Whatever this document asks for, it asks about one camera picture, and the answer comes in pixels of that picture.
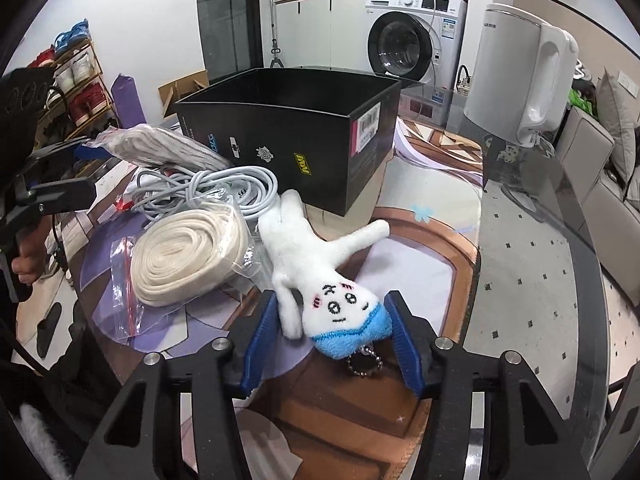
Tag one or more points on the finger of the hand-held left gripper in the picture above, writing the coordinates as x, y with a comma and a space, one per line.
65, 194
84, 152

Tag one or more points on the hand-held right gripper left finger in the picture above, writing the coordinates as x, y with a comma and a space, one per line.
260, 340

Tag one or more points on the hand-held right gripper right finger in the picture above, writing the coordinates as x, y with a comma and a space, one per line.
405, 345

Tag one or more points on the white plush toy blue cap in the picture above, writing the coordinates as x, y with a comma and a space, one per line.
310, 260

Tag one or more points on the black cardboard box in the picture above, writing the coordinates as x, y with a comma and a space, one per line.
280, 145

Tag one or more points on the person's left hand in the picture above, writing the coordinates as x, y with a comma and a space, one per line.
30, 265

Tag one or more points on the red sneakers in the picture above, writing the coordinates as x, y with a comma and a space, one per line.
90, 102

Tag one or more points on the white sneakers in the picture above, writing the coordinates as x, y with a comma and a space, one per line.
75, 72

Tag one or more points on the purple rolled mat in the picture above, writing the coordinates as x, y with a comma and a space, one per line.
127, 102

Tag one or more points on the blue sneakers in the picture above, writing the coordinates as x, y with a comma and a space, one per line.
72, 35

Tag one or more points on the wooden shoe rack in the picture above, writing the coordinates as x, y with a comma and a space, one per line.
100, 67

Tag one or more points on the printed desk mat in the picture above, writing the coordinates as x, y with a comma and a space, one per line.
350, 410

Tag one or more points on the person's dark clothing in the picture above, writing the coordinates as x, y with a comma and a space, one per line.
55, 385

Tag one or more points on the dark glass door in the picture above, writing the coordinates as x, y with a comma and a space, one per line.
230, 20

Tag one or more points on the grey sofa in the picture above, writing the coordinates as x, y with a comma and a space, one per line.
600, 180

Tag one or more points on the white counter cabinet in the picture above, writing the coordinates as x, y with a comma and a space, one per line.
320, 30

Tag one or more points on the wicker laundry basket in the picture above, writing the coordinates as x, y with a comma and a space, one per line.
464, 85

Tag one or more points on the white electric kettle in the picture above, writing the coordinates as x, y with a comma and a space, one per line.
505, 70

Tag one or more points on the white washing machine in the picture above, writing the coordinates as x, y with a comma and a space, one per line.
400, 45

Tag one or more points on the green plastic bag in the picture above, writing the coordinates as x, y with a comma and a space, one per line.
582, 100

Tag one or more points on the grey pillow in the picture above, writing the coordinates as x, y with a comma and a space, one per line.
620, 120

